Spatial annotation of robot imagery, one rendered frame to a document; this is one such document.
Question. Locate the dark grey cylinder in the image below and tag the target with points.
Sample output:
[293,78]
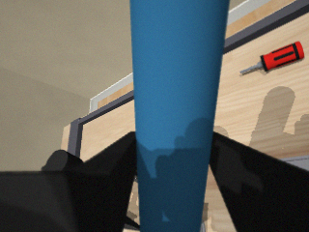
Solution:
[203,228]

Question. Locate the red screwdriver handle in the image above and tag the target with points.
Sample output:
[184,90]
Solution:
[279,57]

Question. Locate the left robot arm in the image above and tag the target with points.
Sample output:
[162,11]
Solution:
[61,160]

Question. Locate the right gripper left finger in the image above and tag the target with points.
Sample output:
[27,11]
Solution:
[91,197]

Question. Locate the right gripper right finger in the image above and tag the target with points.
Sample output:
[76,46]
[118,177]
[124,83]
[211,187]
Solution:
[261,193]

